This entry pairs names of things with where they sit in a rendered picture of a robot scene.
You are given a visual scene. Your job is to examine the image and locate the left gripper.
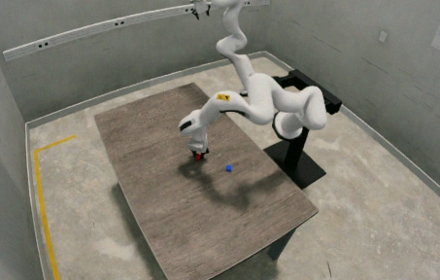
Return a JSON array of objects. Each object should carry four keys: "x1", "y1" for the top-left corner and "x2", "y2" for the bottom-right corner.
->
[{"x1": 190, "y1": 136, "x2": 210, "y2": 160}]

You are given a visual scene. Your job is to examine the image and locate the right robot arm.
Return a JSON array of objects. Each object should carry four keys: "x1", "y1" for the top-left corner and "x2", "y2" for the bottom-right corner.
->
[{"x1": 212, "y1": 0, "x2": 255, "y2": 94}]

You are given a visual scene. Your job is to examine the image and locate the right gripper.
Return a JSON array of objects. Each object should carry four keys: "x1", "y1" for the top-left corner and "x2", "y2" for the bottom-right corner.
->
[{"x1": 191, "y1": 0, "x2": 211, "y2": 20}]

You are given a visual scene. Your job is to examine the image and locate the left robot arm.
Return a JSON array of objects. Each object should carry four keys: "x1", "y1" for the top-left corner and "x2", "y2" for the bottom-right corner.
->
[{"x1": 179, "y1": 73, "x2": 327, "y2": 152}]

